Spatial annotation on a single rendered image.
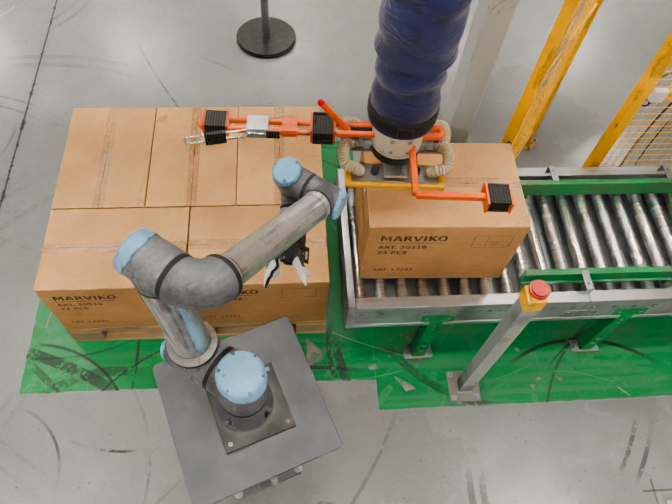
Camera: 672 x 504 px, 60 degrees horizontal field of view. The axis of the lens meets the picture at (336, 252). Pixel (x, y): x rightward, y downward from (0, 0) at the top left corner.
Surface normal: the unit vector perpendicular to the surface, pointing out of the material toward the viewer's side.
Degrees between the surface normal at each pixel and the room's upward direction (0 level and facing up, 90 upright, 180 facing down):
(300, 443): 0
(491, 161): 0
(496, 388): 0
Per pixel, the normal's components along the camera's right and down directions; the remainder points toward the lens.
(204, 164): 0.06, -0.51
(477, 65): 0.05, 0.85
